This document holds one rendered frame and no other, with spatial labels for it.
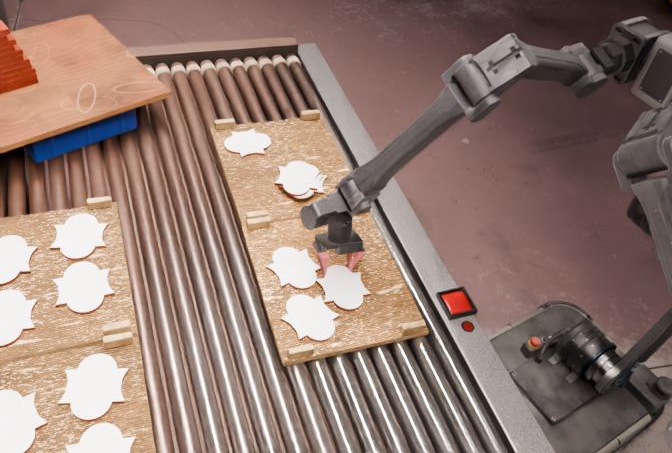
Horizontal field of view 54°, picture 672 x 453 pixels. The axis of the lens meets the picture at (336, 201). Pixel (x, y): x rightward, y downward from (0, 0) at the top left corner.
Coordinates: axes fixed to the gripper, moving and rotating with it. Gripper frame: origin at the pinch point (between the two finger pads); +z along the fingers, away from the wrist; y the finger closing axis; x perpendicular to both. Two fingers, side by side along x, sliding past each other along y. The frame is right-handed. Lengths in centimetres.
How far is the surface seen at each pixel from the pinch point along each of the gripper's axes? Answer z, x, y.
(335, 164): -12.0, 36.8, 13.1
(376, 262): 0.2, 1.3, 11.2
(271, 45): -33, 96, 11
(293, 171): -12.9, 32.5, -1.0
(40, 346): 6, -3, -67
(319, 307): 3.5, -8.6, -7.5
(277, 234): -3.5, 15.4, -10.5
